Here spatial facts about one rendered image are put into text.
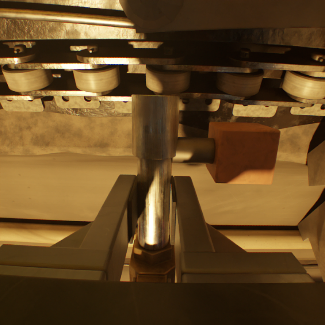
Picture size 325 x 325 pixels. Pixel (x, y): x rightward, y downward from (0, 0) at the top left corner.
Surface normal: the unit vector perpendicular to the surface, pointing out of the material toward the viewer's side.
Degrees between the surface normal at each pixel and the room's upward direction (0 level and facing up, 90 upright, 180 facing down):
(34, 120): 8
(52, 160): 0
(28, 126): 17
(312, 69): 0
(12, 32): 0
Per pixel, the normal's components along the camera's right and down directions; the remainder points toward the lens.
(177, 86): 0.41, 0.61
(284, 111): -0.02, 0.66
